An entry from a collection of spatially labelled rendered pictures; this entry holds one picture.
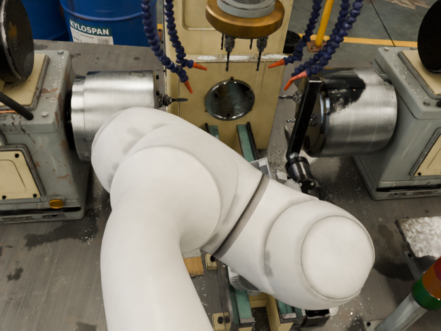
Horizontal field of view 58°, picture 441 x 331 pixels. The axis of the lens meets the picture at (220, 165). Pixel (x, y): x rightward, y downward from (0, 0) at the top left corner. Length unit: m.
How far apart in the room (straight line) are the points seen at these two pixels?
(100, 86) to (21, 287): 0.53
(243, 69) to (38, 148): 0.57
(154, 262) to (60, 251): 0.91
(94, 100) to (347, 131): 0.63
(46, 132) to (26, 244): 0.36
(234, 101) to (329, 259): 0.89
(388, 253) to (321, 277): 0.89
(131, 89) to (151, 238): 0.74
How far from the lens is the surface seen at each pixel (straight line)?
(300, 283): 0.35
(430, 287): 0.85
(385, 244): 1.24
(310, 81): 0.90
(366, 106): 1.08
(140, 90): 0.98
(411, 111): 1.14
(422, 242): 1.14
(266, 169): 0.84
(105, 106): 0.97
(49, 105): 0.97
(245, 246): 0.38
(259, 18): 0.92
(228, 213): 0.37
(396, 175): 1.27
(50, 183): 1.09
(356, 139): 1.10
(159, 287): 0.23
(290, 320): 0.92
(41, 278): 1.12
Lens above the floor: 1.75
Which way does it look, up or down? 47 degrees down
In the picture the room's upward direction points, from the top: 6 degrees clockwise
